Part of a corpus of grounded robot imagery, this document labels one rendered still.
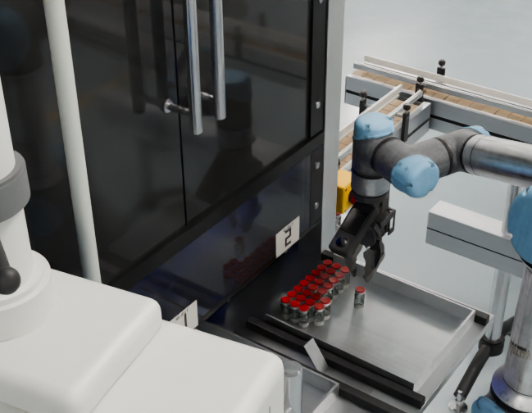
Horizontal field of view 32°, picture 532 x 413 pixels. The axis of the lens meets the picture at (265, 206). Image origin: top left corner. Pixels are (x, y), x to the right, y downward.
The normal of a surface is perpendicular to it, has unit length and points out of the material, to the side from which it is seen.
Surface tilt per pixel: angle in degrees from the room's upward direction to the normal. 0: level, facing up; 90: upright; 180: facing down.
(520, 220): 82
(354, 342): 0
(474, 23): 0
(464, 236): 90
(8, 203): 90
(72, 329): 0
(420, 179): 90
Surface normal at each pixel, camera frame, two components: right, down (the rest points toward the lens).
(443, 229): -0.58, 0.45
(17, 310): 0.56, 0.45
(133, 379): 0.00, -0.84
